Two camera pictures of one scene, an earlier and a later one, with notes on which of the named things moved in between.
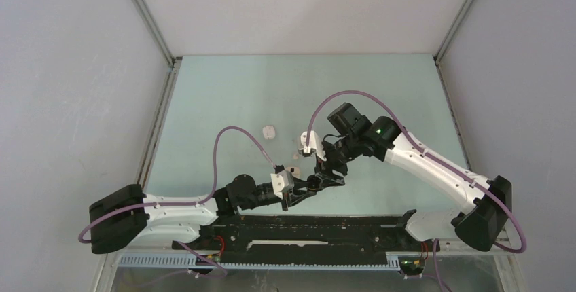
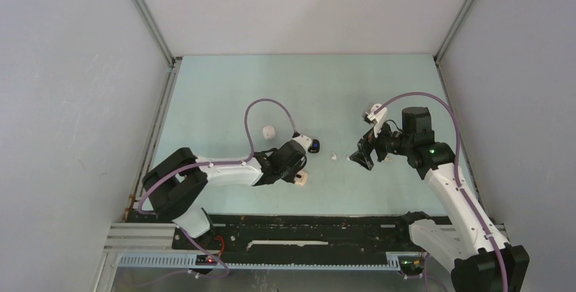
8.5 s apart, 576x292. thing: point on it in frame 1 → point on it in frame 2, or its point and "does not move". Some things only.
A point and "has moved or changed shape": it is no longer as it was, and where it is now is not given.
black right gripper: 329,165 → 363,157
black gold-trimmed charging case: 313,183 has moved or changed shape
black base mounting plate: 308,235 does not move
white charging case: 269,132 does not move
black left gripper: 291,197 → 291,176
